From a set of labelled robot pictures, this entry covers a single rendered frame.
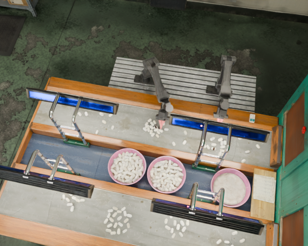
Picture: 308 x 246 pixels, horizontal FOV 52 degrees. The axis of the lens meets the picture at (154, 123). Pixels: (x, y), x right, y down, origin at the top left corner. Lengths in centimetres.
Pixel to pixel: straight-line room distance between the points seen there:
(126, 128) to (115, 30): 182
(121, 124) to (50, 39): 191
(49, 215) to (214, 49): 251
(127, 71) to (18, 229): 144
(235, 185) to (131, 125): 86
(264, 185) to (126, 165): 95
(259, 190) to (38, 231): 146
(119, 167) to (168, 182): 36
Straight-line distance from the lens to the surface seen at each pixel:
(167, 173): 225
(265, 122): 249
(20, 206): 236
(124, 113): 243
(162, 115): 221
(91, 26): 402
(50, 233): 223
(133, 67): 274
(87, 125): 243
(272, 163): 231
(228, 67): 225
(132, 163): 226
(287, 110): 240
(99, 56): 371
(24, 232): 229
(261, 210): 224
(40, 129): 248
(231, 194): 226
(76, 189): 190
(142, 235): 215
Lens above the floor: 288
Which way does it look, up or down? 64 degrees down
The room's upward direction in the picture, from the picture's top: 1 degrees counter-clockwise
